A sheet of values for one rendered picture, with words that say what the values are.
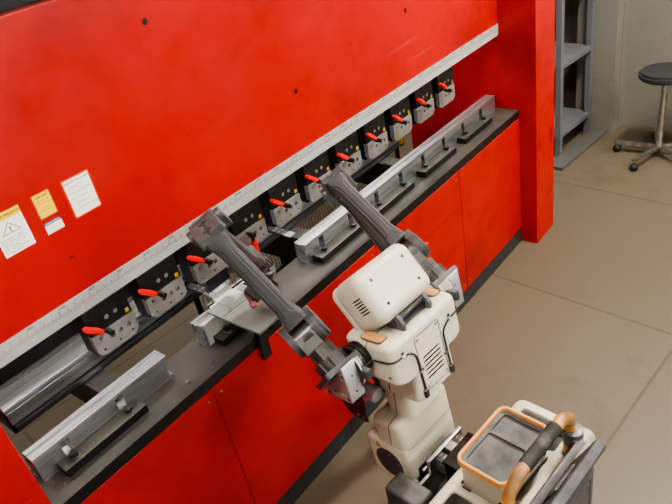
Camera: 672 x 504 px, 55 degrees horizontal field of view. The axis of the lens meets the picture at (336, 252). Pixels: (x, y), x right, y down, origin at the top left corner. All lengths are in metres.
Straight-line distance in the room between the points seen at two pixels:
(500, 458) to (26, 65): 1.54
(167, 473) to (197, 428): 0.17
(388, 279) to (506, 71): 2.33
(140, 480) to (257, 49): 1.45
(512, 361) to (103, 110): 2.28
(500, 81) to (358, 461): 2.19
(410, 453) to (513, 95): 2.40
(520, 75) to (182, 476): 2.66
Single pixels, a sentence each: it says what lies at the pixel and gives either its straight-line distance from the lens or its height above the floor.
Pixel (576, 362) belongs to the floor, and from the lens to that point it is 3.37.
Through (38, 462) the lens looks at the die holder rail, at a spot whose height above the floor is 0.95.
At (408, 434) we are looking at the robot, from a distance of 1.90.
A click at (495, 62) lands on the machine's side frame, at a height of 1.14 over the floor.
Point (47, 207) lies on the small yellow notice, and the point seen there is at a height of 1.62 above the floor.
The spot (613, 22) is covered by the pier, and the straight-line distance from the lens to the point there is 5.36.
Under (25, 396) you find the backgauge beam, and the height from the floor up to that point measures 0.98.
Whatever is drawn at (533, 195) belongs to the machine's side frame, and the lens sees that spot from 4.04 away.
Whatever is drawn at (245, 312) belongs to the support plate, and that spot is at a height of 1.00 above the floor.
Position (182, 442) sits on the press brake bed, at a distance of 2.27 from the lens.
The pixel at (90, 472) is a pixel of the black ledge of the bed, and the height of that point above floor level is 0.87.
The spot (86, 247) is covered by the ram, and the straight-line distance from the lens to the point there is 1.95.
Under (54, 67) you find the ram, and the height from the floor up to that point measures 1.94.
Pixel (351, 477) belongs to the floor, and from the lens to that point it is 2.94.
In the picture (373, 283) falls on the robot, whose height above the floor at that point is 1.36.
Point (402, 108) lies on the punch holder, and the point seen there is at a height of 1.25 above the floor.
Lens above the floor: 2.29
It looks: 32 degrees down
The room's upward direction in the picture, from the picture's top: 12 degrees counter-clockwise
